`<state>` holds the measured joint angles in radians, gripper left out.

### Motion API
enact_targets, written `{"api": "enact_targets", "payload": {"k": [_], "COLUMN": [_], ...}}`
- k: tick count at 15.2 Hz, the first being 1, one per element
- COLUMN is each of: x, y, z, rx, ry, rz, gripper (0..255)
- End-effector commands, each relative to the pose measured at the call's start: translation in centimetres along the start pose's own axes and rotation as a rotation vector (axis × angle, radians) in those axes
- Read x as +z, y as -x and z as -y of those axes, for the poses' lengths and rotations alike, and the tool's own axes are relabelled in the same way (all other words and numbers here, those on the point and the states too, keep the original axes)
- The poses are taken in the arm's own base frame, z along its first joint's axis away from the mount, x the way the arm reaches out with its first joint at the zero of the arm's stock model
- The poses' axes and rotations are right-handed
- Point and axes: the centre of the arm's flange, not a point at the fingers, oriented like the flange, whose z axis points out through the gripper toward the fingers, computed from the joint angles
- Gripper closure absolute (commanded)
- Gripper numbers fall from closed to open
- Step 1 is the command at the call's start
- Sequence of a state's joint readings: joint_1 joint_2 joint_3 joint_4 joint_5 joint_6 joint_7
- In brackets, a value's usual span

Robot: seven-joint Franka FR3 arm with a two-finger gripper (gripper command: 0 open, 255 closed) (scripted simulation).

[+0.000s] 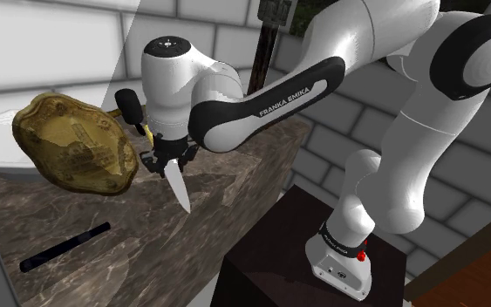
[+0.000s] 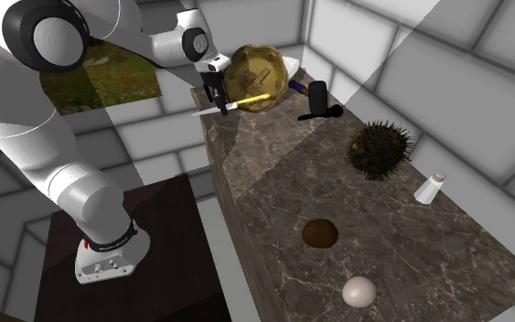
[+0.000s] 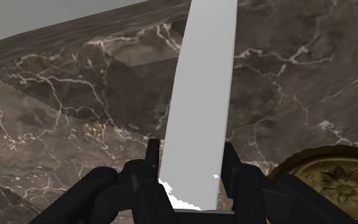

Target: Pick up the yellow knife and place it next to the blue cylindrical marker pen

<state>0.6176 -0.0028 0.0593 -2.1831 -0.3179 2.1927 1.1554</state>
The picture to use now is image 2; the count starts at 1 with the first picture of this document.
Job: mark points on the white dish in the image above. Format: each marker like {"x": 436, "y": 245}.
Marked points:
{"x": 293, "y": 67}

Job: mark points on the white salt shaker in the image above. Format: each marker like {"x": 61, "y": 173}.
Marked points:
{"x": 427, "y": 191}

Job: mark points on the black kitchen tool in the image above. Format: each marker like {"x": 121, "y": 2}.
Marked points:
{"x": 318, "y": 99}

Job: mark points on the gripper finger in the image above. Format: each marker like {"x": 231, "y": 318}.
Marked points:
{"x": 208, "y": 95}
{"x": 222, "y": 105}

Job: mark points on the flower meadow wall picture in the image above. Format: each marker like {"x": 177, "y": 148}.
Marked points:
{"x": 119, "y": 82}

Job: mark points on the brown round fruit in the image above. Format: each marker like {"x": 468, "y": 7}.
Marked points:
{"x": 320, "y": 233}

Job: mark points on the white egg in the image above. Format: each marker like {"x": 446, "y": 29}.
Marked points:
{"x": 359, "y": 291}

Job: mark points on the golden round bowl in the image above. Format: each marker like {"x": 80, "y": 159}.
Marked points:
{"x": 257, "y": 73}

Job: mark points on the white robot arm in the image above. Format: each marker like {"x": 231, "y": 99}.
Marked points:
{"x": 25, "y": 134}

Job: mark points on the dark spiky ball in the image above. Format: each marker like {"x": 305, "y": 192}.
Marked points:
{"x": 378, "y": 150}

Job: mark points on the dark robot stand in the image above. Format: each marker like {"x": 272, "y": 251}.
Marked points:
{"x": 168, "y": 249}

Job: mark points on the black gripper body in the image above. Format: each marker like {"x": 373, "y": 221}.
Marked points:
{"x": 213, "y": 81}

